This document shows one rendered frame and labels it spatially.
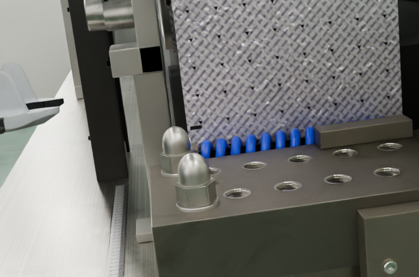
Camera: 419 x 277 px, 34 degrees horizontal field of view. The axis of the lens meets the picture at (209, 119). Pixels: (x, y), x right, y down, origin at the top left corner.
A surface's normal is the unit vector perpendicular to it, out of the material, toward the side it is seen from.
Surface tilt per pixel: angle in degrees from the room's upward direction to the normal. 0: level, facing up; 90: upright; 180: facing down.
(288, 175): 0
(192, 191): 90
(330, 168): 0
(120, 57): 90
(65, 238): 0
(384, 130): 90
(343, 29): 90
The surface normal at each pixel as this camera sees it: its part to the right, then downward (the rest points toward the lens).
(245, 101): 0.10, 0.23
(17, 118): 0.33, 0.20
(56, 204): -0.11, -0.96
